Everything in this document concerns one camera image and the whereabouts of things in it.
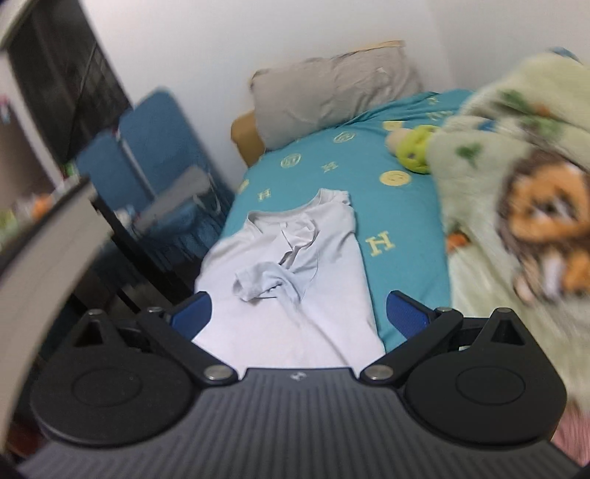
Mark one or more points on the blue covered chair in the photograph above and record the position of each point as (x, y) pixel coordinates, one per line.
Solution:
(156, 133)
(103, 166)

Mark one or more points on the white desk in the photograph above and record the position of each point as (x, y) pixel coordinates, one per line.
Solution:
(46, 258)

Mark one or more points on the pink fluffy blanket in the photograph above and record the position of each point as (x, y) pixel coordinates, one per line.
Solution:
(574, 437)

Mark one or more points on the bed with teal printed sheet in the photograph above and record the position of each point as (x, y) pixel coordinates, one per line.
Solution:
(401, 216)

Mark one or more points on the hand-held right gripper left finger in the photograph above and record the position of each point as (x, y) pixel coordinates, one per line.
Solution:
(191, 313)

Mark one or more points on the green lion print blanket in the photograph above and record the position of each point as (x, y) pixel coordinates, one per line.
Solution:
(507, 147)

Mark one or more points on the mustard yellow cushion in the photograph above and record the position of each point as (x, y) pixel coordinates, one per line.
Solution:
(246, 138)

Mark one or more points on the grey cloth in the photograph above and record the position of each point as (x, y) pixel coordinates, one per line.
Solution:
(177, 195)

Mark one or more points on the white t-shirt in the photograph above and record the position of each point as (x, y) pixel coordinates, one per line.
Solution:
(322, 285)

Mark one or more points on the grey pillow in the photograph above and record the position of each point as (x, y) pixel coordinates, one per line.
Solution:
(332, 96)

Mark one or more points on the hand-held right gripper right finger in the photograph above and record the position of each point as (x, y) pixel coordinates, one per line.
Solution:
(408, 315)

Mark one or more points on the green plush toy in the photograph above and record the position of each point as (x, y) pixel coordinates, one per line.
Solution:
(415, 147)

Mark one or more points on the dark barred window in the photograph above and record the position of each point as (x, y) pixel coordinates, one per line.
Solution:
(69, 78)

